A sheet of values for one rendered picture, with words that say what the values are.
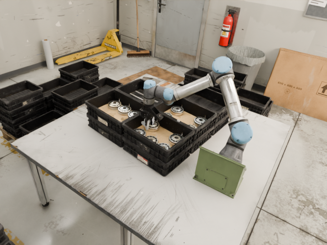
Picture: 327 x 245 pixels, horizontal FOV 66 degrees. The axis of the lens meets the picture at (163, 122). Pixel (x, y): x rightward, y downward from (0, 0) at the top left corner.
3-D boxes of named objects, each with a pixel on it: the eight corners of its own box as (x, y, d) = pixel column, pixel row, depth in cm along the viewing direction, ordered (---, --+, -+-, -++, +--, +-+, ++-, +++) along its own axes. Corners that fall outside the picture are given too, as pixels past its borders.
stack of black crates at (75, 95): (83, 111, 316) (80, 78, 290) (101, 120, 303) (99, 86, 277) (56, 126, 287) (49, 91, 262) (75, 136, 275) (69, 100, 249)
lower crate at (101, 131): (149, 131, 201) (150, 119, 194) (121, 149, 181) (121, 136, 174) (115, 112, 220) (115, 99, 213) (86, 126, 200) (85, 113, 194)
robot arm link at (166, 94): (175, 92, 168) (160, 89, 171) (172, 87, 157) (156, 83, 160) (172, 103, 167) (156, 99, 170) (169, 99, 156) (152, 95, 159)
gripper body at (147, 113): (145, 112, 181) (146, 97, 175) (155, 116, 178) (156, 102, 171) (138, 116, 176) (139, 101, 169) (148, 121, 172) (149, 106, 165)
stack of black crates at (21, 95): (34, 113, 304) (26, 79, 278) (51, 123, 292) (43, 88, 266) (1, 129, 276) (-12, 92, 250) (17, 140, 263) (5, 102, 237)
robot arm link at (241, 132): (253, 143, 152) (228, 61, 165) (257, 140, 138) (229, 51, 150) (233, 147, 154) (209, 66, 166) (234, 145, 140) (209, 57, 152)
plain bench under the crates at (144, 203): (266, 180, 264) (291, 125, 224) (196, 341, 151) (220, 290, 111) (144, 123, 331) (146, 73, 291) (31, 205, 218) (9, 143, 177)
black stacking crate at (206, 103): (232, 112, 214) (235, 100, 208) (214, 126, 195) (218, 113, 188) (193, 95, 234) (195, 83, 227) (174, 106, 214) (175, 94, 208)
